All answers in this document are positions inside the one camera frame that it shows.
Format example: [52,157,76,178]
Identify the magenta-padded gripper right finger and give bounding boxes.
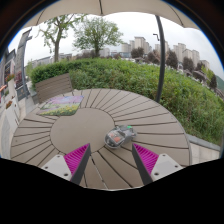
[131,142,185,186]

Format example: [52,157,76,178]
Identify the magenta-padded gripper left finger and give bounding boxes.
[41,142,92,186]

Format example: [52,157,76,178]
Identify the transparent computer mouse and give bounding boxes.
[103,124,138,150]

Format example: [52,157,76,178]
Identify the floral print mouse pad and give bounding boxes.
[37,95,85,117]

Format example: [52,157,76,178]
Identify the brown slatted chair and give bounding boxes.
[34,72,75,105]

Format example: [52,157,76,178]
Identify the green hedge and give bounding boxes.
[29,57,224,146]

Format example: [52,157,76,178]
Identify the white planter box with flowers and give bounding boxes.
[0,73,22,141]

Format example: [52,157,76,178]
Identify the dark curved parasol pole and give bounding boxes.
[152,14,167,105]

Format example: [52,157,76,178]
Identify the grey sign pillar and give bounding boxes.
[14,27,33,102]

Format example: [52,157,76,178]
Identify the distant apartment buildings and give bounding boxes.
[119,35,212,72]

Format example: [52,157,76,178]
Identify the thin-crowned tree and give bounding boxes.
[37,13,85,64]

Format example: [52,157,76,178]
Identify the round-crowned tree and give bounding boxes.
[72,16,124,58]

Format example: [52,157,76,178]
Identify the beige parasol canopy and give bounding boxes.
[22,0,201,32]

